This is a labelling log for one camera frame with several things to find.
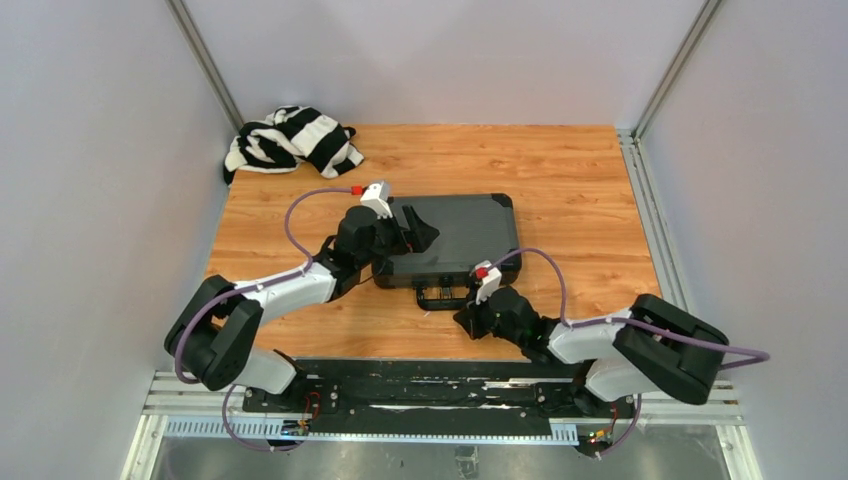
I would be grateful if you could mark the left aluminium corner post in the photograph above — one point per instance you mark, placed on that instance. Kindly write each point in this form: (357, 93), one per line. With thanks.
(196, 43)

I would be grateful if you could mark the black poker set case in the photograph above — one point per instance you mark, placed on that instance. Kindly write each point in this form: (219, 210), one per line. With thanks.
(472, 228)

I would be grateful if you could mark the aluminium corner post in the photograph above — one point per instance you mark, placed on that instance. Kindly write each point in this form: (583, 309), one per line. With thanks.
(686, 48)
(196, 43)

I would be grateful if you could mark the aluminium frame rail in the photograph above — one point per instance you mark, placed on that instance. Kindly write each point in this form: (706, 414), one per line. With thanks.
(653, 220)

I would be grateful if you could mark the black white striped cloth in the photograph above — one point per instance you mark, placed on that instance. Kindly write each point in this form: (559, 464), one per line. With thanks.
(290, 137)

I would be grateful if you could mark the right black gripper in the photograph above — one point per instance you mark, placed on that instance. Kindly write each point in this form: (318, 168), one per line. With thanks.
(470, 318)

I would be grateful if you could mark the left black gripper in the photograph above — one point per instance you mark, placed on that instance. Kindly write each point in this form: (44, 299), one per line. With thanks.
(418, 238)

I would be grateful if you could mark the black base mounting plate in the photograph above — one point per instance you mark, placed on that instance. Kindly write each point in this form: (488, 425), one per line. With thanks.
(438, 398)

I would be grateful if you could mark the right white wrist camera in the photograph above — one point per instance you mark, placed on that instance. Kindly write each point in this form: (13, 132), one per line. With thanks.
(486, 280)

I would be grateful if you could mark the right aluminium corner post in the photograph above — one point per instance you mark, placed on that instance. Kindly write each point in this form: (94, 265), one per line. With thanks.
(686, 48)

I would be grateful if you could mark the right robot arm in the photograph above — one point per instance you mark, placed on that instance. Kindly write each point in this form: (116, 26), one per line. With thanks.
(650, 346)

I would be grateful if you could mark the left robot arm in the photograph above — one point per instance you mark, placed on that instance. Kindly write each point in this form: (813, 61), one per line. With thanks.
(213, 340)

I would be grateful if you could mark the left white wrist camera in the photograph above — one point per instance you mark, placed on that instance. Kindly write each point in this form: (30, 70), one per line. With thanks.
(375, 196)

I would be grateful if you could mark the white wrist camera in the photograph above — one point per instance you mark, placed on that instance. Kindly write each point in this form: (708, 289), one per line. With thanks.
(486, 280)
(375, 196)

